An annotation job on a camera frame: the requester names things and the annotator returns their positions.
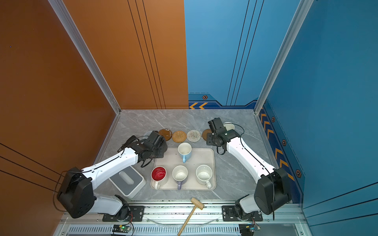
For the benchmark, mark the light blue mug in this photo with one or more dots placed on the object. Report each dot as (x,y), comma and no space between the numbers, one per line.
(185,151)

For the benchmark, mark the aluminium front rail frame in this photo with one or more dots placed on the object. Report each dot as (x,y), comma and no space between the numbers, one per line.
(165,218)

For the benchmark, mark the white mug purple handle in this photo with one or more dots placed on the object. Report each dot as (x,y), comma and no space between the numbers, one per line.
(180,174)

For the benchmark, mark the tan woven rattan coaster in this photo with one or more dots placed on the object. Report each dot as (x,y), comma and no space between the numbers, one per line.
(179,136)

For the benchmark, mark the right green circuit board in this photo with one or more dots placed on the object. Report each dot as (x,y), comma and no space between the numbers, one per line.
(247,229)

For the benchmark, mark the large white mug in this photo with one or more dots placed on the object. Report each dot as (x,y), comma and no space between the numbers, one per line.
(203,175)

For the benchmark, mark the glossy brown round coaster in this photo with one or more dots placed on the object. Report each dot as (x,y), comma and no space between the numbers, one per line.
(166,133)

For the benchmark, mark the aluminium corner post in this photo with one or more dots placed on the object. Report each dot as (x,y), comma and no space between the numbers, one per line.
(290,36)
(72,30)

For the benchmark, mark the left green circuit board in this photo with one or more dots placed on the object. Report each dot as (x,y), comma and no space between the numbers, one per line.
(122,230)

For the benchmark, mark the round dark cork coaster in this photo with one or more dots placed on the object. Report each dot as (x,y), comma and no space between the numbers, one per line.
(205,133)

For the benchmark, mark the red inside white mug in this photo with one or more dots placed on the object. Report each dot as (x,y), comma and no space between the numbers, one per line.
(159,177)

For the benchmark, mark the green circuit board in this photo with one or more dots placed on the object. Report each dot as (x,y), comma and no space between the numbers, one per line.
(247,229)
(122,230)

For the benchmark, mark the aluminium corner post left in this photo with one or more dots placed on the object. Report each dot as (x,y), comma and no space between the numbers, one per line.
(72,30)

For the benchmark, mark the wooden mallet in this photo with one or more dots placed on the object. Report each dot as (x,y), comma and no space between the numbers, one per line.
(197,204)

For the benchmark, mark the aluminium corner post right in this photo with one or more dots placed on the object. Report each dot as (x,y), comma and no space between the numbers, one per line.
(290,36)

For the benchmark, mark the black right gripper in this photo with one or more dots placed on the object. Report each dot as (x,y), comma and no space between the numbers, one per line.
(208,141)

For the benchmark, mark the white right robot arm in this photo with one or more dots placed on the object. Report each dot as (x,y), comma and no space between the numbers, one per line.
(273,185)

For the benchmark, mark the white woven round coaster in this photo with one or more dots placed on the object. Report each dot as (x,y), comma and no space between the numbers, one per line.
(194,136)

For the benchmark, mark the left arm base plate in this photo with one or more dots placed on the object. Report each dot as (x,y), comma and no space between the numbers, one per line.
(135,214)

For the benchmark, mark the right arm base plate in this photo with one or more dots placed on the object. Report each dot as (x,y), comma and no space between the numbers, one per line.
(235,213)

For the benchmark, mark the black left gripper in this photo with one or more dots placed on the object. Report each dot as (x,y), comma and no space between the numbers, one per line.
(162,151)

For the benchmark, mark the beige serving tray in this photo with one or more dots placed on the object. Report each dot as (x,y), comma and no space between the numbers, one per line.
(200,156)

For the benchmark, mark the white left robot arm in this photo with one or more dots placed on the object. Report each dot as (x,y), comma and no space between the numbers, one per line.
(76,193)

